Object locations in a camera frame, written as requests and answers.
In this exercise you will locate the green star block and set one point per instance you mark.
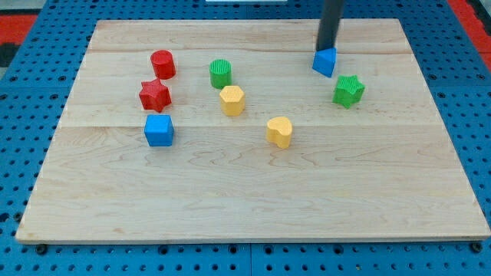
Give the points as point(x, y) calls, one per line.
point(348, 91)

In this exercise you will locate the green cylinder block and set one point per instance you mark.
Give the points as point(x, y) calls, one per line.
point(220, 71)

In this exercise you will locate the yellow heart block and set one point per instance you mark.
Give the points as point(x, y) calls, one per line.
point(279, 131)

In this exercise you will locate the light wooden board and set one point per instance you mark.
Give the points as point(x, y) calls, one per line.
point(383, 170)

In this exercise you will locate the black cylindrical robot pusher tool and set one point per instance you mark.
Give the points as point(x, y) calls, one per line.
point(331, 13)

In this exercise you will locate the red star block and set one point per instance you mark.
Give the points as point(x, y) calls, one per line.
point(154, 95)

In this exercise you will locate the blue cube block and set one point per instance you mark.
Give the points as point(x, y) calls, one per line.
point(159, 130)

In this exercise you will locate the red cylinder block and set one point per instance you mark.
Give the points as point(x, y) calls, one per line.
point(163, 64)

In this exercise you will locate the blue triangular prism block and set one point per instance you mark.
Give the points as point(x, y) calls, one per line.
point(324, 61)

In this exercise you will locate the yellow hexagon block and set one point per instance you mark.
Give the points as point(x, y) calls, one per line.
point(232, 100)

